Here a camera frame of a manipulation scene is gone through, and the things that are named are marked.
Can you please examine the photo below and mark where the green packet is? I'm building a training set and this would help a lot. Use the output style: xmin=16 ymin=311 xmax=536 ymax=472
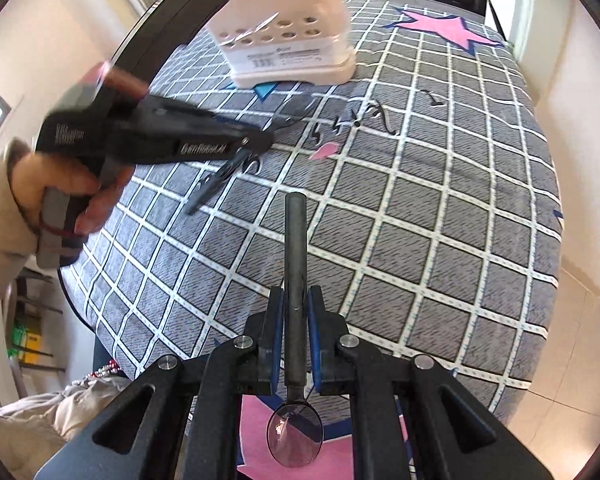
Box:
xmin=12 ymin=324 xmax=44 ymax=367

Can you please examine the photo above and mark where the person's left hand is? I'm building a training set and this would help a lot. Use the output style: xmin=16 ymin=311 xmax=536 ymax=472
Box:
xmin=7 ymin=140 xmax=136 ymax=236

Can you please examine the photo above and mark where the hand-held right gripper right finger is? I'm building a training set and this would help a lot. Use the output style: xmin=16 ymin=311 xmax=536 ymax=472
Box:
xmin=307 ymin=285 xmax=556 ymax=480

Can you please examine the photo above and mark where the dark metal chair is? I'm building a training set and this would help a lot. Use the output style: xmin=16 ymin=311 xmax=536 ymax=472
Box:
xmin=5 ymin=270 xmax=67 ymax=376

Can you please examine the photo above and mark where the beige cloth pile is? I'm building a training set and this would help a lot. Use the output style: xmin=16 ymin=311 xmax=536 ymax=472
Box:
xmin=0 ymin=375 xmax=133 ymax=480

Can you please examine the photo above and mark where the clear spoon dark grey handle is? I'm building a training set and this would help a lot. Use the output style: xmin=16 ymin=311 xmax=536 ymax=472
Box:
xmin=266 ymin=194 xmax=325 ymax=468
xmin=186 ymin=99 xmax=312 ymax=214

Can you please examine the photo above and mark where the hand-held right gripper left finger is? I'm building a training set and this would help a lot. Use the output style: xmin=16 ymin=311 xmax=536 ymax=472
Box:
xmin=32 ymin=287 xmax=286 ymax=480

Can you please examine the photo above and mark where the pink plastic utensil holder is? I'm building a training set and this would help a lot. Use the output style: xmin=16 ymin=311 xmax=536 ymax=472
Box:
xmin=201 ymin=0 xmax=357 ymax=88

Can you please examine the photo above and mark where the red white bead string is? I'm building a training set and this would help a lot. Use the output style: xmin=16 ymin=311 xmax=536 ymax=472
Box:
xmin=86 ymin=360 xmax=122 ymax=380

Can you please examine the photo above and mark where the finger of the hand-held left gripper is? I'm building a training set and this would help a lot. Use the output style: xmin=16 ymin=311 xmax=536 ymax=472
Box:
xmin=230 ymin=137 xmax=275 ymax=162
xmin=215 ymin=115 xmax=277 ymax=145

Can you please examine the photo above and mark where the grey checked printed blanket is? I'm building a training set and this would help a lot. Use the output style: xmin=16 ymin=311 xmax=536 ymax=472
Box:
xmin=60 ymin=0 xmax=566 ymax=480

